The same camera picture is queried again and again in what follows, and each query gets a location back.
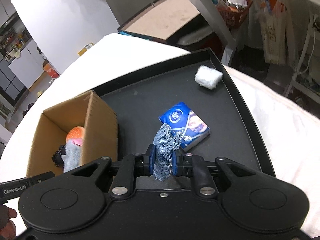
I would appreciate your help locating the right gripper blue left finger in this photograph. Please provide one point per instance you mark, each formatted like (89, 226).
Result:
(150, 157)

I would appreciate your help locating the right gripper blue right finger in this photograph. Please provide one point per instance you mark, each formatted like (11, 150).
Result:
(176, 163)

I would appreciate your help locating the grey pink plush mouse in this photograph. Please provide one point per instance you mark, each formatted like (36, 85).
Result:
(71, 159)

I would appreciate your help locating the orange burger plush toy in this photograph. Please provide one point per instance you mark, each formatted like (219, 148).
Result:
(77, 132)

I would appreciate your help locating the grey metal desk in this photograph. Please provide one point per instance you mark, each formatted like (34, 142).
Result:
(207, 12)

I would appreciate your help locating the blue denim fabric piece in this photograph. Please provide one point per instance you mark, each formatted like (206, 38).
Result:
(166, 144)

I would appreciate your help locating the brown framed board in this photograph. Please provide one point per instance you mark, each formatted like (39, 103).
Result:
(160, 20)

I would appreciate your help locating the brown cardboard box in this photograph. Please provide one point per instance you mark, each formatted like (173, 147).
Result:
(84, 127)

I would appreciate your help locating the orange cardboard box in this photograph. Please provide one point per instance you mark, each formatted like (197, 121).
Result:
(50, 71)

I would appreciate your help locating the black dotted fabric pouch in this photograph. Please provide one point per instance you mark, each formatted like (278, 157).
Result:
(57, 158)

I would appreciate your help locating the blue tissue packet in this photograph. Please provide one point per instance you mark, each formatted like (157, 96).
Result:
(183, 121)

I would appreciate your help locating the white cabinet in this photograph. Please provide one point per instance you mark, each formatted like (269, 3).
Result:
(29, 66)

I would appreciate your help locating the white crumpled plastic wad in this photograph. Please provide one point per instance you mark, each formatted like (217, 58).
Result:
(208, 77)

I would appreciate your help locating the person's left hand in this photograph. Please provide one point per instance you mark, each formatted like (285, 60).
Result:
(8, 228)

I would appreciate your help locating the white tote bag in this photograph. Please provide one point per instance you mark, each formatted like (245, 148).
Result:
(277, 32)

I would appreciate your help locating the black shallow tray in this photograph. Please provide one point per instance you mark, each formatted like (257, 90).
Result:
(140, 97)

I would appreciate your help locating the red plastic basket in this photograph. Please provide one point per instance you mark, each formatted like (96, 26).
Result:
(233, 17)

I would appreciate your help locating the yellow cardboard box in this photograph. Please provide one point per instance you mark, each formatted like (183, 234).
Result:
(85, 48)

